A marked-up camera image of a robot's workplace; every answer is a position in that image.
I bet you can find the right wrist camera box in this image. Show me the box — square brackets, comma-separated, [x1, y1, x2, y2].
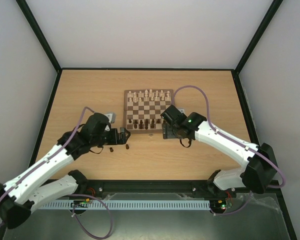
[160, 105, 187, 127]

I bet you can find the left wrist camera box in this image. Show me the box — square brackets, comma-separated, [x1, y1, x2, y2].
[104, 112, 117, 124]

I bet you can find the white king piece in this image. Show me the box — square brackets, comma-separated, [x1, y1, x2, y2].
[149, 89, 153, 98]

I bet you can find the white queen piece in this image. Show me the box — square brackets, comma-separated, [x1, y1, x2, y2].
[144, 89, 148, 98]

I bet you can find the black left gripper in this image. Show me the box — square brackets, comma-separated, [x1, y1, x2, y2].
[92, 127, 131, 147]

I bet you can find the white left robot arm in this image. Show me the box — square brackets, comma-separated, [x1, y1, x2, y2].
[0, 112, 131, 229]

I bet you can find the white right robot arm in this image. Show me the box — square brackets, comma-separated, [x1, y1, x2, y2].
[161, 105, 278, 196]

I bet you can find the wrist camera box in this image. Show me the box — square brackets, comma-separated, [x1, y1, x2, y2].
[104, 112, 117, 124]
[160, 105, 187, 127]

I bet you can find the grey slotted cable duct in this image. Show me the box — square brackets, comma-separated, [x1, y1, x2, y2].
[40, 199, 211, 211]

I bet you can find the wooden chess board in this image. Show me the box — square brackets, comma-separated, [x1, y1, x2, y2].
[123, 88, 175, 134]

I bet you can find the dark king piece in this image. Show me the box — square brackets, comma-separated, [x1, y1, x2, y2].
[144, 119, 149, 130]

